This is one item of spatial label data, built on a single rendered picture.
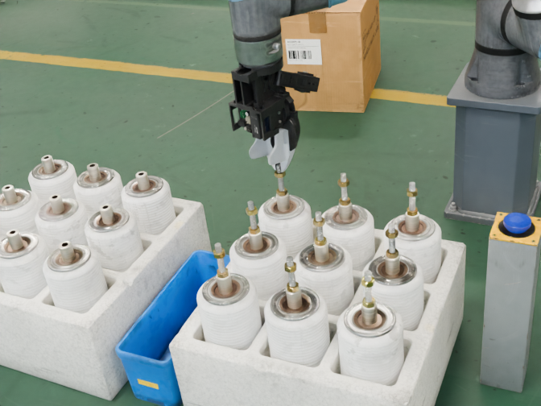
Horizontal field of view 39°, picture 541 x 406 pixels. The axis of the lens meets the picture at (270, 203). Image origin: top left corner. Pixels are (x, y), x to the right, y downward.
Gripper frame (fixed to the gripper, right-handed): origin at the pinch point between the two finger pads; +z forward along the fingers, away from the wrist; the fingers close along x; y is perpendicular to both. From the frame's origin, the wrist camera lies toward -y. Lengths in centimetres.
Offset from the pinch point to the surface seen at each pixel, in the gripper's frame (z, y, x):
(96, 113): 34, -36, -110
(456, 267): 16.4, -8.5, 29.6
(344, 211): 7.2, -1.7, 11.7
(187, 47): 34, -87, -122
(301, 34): 11, -70, -52
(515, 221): 1.4, -6.3, 40.3
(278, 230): 11.0, 4.9, 2.1
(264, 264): 9.9, 14.6, 7.2
